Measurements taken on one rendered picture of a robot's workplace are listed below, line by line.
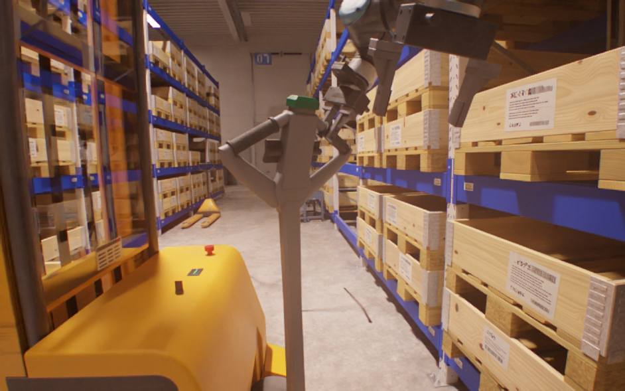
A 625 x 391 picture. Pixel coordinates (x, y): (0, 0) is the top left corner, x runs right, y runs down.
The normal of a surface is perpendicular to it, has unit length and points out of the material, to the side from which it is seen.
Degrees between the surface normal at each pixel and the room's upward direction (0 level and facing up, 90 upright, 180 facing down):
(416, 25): 114
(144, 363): 90
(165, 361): 90
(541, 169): 90
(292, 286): 90
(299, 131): 106
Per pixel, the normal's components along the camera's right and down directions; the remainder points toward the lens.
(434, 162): 0.09, 0.11
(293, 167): 0.64, 0.35
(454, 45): 0.12, 0.50
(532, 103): -0.99, 0.04
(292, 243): 0.66, 0.07
